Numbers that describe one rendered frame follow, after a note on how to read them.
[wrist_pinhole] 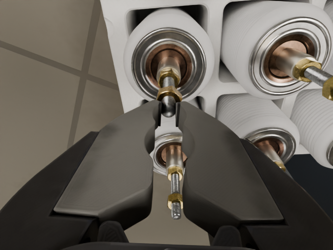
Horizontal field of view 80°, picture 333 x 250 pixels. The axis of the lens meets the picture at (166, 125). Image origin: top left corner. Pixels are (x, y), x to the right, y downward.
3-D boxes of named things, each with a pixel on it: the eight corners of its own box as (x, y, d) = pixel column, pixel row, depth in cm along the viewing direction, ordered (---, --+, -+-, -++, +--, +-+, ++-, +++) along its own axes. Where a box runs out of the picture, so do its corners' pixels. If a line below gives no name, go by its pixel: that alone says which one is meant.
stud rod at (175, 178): (169, 162, 26) (169, 218, 19) (174, 158, 25) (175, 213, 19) (175, 166, 26) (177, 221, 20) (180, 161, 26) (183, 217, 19)
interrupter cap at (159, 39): (121, 36, 19) (120, 38, 19) (200, 17, 18) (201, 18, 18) (143, 105, 23) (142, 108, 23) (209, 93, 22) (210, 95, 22)
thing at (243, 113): (222, 121, 45) (249, 185, 30) (196, 92, 41) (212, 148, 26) (261, 95, 42) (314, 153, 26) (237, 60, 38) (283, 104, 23)
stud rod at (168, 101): (172, 66, 19) (174, 103, 12) (175, 76, 19) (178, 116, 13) (162, 69, 19) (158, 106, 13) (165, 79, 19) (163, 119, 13)
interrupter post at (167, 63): (154, 57, 20) (152, 68, 17) (178, 52, 20) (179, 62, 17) (160, 80, 21) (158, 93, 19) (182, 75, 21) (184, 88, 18)
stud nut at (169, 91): (179, 83, 14) (179, 88, 13) (184, 104, 15) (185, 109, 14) (152, 90, 14) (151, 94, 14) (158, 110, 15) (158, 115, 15)
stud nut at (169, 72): (177, 66, 17) (177, 69, 16) (181, 85, 18) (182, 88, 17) (155, 72, 17) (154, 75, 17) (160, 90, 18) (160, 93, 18)
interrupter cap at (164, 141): (135, 157, 27) (135, 160, 27) (169, 120, 24) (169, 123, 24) (178, 180, 30) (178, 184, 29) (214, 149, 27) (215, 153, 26)
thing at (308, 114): (266, 116, 44) (316, 179, 29) (260, 77, 39) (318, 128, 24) (313, 102, 42) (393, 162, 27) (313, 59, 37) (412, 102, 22)
